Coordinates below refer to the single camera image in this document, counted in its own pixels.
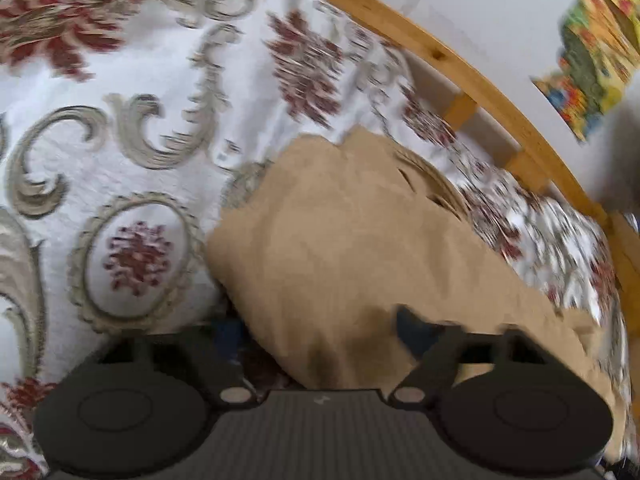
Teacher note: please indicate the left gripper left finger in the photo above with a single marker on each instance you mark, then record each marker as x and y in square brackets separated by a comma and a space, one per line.
[227, 336]

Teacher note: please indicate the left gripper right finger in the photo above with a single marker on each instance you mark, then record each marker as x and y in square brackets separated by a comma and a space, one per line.
[426, 340]

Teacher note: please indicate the beige trousers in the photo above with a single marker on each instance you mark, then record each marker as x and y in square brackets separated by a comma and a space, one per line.
[337, 236]

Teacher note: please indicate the floral white bedspread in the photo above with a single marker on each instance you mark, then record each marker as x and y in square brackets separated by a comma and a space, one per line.
[127, 126]

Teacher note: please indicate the cartoon poster lower centre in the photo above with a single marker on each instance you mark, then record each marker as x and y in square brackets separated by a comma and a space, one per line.
[595, 66]

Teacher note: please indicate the wooden bed frame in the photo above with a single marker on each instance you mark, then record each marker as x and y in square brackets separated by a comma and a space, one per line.
[536, 163]

